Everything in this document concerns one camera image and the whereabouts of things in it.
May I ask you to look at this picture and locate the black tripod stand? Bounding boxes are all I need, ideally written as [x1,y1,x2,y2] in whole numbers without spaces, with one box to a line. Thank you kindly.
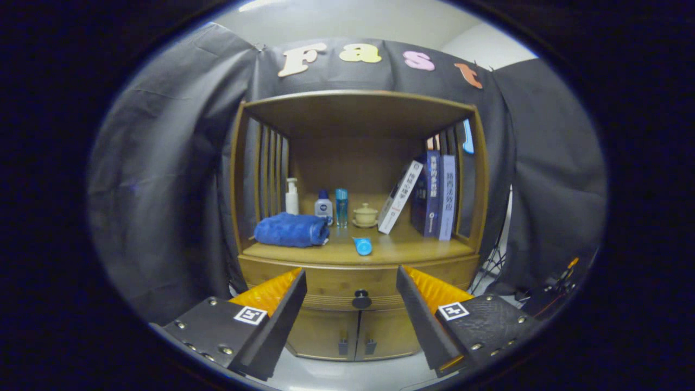
[468,187,514,297]

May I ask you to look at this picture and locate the wooden drawer with black knob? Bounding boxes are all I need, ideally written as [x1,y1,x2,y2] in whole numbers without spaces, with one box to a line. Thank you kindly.
[239,255,481,311]

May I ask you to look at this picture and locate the wooden cabinet countertop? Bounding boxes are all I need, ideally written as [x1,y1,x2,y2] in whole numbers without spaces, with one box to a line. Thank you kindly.
[239,193,478,270]

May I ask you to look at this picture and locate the wooden cabinet door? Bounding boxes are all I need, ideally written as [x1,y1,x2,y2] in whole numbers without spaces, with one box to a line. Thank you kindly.
[356,308,429,362]
[286,308,359,360]

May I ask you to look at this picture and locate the white pump bottle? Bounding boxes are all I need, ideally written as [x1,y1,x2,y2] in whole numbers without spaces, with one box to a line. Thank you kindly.
[285,178,300,216]

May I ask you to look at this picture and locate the beige lidded teacup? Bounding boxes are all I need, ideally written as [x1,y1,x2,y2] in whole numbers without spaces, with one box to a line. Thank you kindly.
[352,203,379,229]

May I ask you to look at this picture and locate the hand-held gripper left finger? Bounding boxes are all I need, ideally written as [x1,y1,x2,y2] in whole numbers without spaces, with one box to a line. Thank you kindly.
[151,268,308,381]

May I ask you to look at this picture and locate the white book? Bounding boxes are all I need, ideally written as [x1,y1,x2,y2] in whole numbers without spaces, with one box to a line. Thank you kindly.
[377,160,424,235]

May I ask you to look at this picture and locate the white bottle with blue cap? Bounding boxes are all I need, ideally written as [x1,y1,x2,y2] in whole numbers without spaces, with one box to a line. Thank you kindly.
[314,189,334,225]

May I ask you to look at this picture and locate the pale lavender book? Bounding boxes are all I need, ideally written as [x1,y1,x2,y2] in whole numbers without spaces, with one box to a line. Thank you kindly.
[438,155,457,242]

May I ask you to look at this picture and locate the clear blue bottle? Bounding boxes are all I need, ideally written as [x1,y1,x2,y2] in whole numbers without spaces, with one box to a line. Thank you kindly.
[334,188,349,228]

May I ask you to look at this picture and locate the dark blue book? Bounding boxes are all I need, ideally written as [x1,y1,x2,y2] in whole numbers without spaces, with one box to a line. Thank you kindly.
[410,150,441,238]

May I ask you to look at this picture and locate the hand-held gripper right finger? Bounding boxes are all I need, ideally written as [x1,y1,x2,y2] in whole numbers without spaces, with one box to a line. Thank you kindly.
[396,265,544,379]

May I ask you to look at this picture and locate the folded blue towel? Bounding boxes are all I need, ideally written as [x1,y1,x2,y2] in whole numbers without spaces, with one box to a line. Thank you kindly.
[254,212,331,248]

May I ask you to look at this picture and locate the black clamp with orange tip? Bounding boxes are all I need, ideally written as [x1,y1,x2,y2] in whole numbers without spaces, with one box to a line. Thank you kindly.
[546,256,580,297]

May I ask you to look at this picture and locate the black backdrop cloth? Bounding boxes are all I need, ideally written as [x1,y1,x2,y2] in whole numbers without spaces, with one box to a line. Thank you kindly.
[87,23,608,326]

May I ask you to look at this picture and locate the wooden cabinet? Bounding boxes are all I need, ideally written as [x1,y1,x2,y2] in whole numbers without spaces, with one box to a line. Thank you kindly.
[229,90,489,362]

